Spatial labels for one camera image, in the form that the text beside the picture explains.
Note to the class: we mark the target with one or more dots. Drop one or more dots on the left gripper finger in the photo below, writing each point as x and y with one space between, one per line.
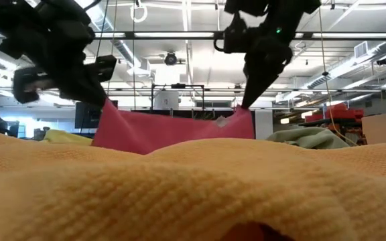
29 85
89 83

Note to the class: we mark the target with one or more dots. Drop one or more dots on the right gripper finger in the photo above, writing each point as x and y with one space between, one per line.
275 79
255 83

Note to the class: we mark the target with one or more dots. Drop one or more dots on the pale green teal-edged towel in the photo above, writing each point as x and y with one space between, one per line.
308 138

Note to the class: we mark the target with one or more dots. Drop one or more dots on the pink microfiber towel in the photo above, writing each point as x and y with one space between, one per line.
166 134

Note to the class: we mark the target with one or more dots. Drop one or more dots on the orange microfiber towel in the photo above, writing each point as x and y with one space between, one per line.
193 187

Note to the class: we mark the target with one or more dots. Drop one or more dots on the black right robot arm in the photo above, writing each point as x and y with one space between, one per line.
280 6

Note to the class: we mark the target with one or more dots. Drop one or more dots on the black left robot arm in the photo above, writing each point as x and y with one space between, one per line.
18 20

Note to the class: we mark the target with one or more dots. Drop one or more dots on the black monitor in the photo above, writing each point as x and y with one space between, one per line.
84 115

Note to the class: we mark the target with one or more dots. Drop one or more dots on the red plastic crate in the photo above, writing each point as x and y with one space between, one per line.
337 114

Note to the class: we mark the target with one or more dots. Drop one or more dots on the tan cardboard panel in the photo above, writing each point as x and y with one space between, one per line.
384 129

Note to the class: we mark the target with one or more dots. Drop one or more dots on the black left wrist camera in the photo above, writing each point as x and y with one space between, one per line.
102 68

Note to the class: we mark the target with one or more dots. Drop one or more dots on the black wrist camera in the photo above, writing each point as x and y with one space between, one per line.
102 68
235 35

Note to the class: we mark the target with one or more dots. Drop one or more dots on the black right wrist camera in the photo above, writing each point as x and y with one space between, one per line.
235 35

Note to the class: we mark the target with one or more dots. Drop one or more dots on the black overhead camera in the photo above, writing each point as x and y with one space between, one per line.
170 58

